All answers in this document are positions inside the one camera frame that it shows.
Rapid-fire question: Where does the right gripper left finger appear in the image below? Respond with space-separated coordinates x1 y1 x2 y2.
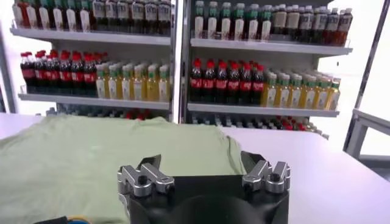
117 154 176 198

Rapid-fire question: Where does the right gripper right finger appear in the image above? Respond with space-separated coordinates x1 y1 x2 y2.
240 151 291 195

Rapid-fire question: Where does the light green polo shirt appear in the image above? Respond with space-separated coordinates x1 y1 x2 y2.
0 114 247 224

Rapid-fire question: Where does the yellow tea bottle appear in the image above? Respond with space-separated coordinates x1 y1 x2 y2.
315 77 329 110
301 75 317 110
95 64 108 99
288 74 303 109
146 64 159 102
121 64 133 100
133 64 146 101
327 78 341 111
262 72 277 107
158 64 171 103
275 74 290 108
107 64 120 100

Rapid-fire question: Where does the cola bottle red cap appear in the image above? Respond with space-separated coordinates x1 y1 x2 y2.
83 54 98 97
215 60 229 104
239 62 253 105
20 52 37 94
34 52 47 94
71 52 85 96
190 58 204 103
58 51 73 95
203 59 216 103
227 61 241 105
45 51 60 94
252 63 265 106

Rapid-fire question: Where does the grey drinks shelf rack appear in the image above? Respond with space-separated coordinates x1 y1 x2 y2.
9 0 183 122
178 0 354 128

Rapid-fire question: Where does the dark tea bottle green cap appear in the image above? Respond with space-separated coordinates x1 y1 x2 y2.
233 2 246 41
12 1 26 27
260 4 272 41
247 3 260 41
194 1 205 39
38 1 52 30
26 1 39 29
78 1 91 32
220 2 232 40
207 1 219 40
65 1 78 31
52 1 65 30

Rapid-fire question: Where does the dark bottle beige label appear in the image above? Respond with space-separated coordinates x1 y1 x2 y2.
272 4 288 40
286 4 301 41

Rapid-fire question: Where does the dark bottle blue white label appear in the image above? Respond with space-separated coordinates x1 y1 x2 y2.
336 8 353 46
324 7 340 46
299 5 314 43
92 0 106 31
312 6 327 44
144 0 158 34
105 0 118 32
157 0 171 35
117 0 130 33
131 0 145 33

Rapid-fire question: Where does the white metal frame side table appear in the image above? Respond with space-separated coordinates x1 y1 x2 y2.
343 108 390 161

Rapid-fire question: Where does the dark window frame post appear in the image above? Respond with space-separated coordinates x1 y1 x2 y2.
342 0 390 152
0 27 18 114

